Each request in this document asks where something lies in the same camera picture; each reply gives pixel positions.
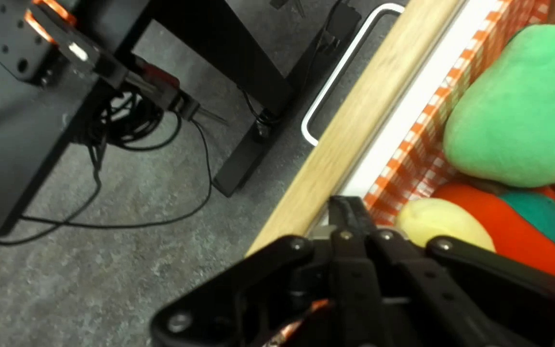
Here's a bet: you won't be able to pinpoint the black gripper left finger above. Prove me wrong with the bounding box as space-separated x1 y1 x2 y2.
148 197 381 347

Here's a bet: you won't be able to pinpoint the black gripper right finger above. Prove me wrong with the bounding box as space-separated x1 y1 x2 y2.
365 220 555 347

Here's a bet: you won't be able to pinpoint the wooden top drawer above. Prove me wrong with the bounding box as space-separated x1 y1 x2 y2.
244 0 555 287

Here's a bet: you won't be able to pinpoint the yellow plush toy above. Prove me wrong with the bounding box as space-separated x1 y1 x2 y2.
394 199 494 251

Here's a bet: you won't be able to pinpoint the red and teal plush toy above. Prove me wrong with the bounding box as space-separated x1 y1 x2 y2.
435 183 555 276

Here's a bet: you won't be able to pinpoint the orange checkered basket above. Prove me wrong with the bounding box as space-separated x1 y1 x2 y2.
365 0 555 226

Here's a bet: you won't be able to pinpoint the green plush toy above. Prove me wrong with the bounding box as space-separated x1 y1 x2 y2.
442 25 555 187

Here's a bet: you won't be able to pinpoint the black equipment cart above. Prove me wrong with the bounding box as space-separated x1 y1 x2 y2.
0 0 362 243

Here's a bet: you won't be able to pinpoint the tangled black cables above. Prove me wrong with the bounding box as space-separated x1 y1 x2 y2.
0 89 227 247

